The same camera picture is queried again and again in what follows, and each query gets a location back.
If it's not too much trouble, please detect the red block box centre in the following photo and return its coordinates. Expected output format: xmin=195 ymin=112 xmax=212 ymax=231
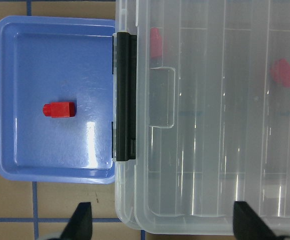
xmin=269 ymin=58 xmax=290 ymax=88

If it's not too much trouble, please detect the red block near latch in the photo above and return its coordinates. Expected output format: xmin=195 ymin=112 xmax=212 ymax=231
xmin=150 ymin=27 xmax=163 ymax=59

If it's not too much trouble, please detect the black box latch handle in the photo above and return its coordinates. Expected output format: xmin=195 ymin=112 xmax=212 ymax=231
xmin=115 ymin=32 xmax=137 ymax=162

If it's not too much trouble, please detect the red block on tray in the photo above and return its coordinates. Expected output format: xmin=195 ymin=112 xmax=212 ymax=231
xmin=43 ymin=101 xmax=76 ymax=118

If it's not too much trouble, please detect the clear plastic storage box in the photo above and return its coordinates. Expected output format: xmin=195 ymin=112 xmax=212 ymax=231
xmin=114 ymin=0 xmax=290 ymax=236

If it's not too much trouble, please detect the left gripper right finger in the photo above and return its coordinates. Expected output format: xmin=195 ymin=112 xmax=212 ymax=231
xmin=232 ymin=201 xmax=278 ymax=240

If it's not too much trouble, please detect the blue plastic tray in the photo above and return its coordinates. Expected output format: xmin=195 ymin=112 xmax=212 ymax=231
xmin=0 ymin=16 xmax=115 ymax=184

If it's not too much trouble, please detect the clear ribbed box lid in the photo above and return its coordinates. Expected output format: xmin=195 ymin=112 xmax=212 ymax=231
xmin=133 ymin=0 xmax=290 ymax=236

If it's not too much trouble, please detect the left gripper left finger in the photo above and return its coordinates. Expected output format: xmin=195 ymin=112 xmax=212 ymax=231
xmin=60 ymin=202 xmax=93 ymax=240

